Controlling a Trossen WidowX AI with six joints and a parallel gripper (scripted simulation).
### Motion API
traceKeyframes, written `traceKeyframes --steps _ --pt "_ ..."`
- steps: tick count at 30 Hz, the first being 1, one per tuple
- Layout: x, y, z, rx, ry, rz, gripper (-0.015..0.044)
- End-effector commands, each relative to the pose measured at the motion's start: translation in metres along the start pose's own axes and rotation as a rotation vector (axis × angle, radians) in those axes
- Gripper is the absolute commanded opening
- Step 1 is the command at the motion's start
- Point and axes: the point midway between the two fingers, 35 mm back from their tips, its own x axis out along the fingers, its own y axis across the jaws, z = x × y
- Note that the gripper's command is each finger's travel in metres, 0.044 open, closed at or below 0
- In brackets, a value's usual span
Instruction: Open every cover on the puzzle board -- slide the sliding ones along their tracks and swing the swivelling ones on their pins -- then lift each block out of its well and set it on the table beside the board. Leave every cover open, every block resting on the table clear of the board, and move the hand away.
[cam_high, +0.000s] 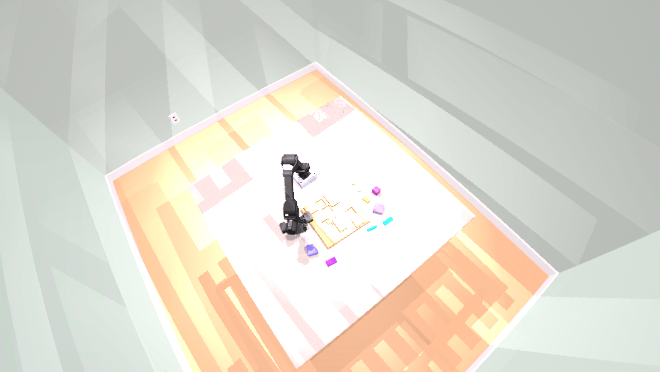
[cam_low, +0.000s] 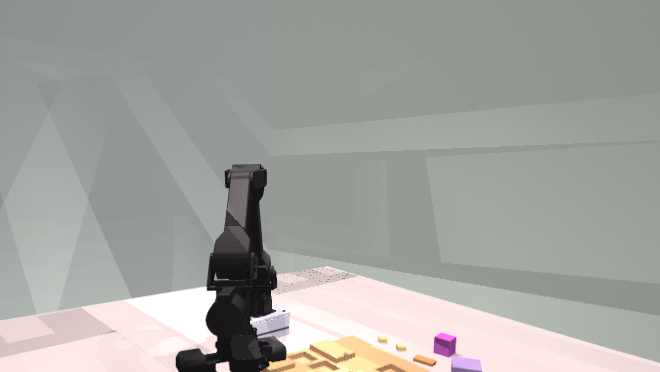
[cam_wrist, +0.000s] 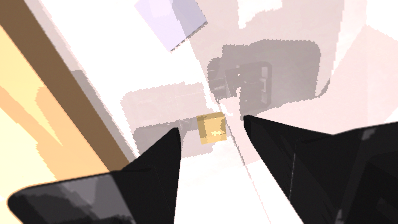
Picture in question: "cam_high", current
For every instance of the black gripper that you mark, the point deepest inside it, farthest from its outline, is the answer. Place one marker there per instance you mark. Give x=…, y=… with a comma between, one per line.
x=306, y=218

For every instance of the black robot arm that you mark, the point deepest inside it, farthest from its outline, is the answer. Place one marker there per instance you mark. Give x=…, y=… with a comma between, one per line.
x=290, y=207

